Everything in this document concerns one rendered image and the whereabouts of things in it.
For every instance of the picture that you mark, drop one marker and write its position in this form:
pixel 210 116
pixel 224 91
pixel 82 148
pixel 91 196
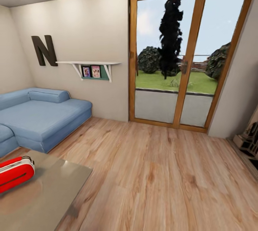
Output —
pixel 86 71
pixel 95 71

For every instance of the door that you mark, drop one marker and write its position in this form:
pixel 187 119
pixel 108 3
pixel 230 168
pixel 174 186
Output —
pixel 180 52

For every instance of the shelf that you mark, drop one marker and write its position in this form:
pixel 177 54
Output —
pixel 105 68

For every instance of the decorative sign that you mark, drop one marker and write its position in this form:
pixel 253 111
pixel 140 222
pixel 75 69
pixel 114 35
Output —
pixel 41 50

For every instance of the sofa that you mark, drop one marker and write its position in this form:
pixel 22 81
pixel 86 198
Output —
pixel 39 119

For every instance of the coffee table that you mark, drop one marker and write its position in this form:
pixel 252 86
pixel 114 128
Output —
pixel 40 203

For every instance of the radio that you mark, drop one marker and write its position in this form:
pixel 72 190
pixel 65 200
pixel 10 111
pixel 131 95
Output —
pixel 15 172

